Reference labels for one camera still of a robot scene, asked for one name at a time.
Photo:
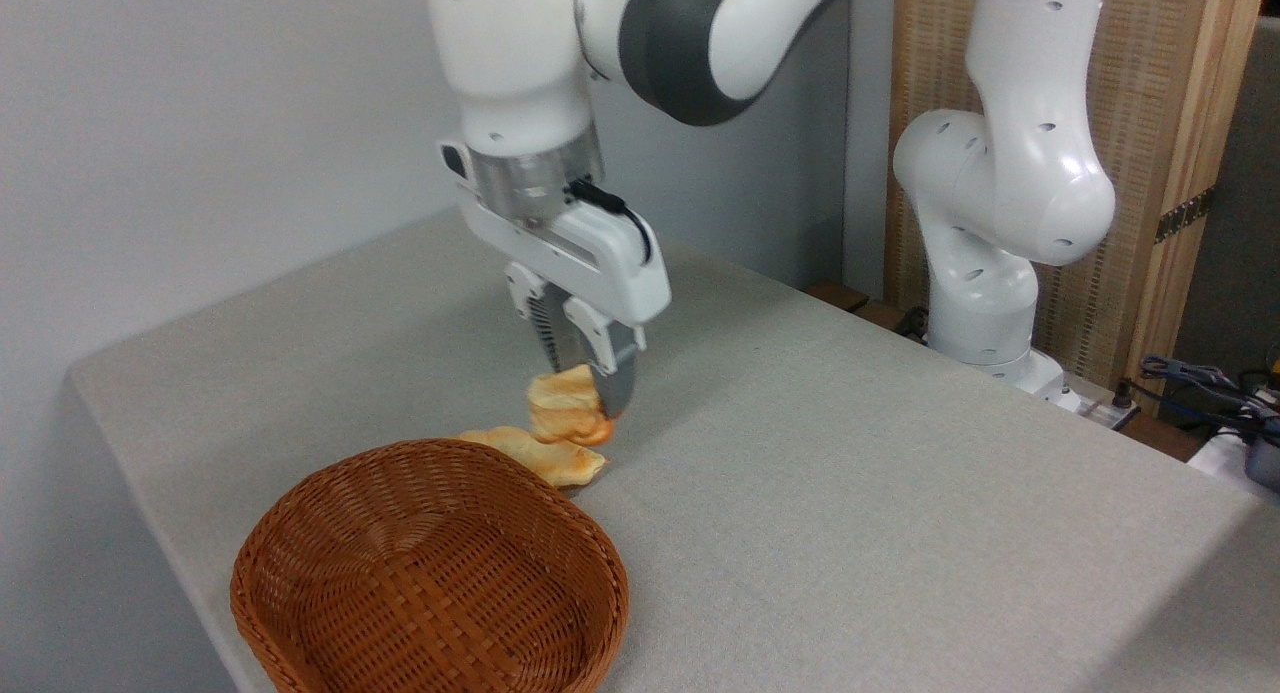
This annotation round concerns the flat golden bread piece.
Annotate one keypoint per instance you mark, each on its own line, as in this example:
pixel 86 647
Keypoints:
pixel 555 463

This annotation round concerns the metal screen hinge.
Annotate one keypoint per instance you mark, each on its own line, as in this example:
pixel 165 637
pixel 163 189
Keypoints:
pixel 1185 213

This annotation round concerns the brown woven wicker basket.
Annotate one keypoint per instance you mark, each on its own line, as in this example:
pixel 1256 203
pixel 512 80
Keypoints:
pixel 430 573

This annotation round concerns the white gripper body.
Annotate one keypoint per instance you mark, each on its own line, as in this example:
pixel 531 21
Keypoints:
pixel 600 268

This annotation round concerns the wooden woven folding screen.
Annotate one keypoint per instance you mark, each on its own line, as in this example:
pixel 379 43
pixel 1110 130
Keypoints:
pixel 1150 93

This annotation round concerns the brown wooden ledge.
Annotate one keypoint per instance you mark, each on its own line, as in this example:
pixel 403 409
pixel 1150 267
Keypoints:
pixel 850 298

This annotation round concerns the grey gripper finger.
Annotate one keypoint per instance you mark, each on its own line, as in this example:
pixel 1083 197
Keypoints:
pixel 555 328
pixel 618 373

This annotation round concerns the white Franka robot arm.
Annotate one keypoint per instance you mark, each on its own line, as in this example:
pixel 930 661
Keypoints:
pixel 1010 173

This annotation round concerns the round puffy bread roll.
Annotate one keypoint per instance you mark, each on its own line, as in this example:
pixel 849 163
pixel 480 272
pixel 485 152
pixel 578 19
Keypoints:
pixel 565 408

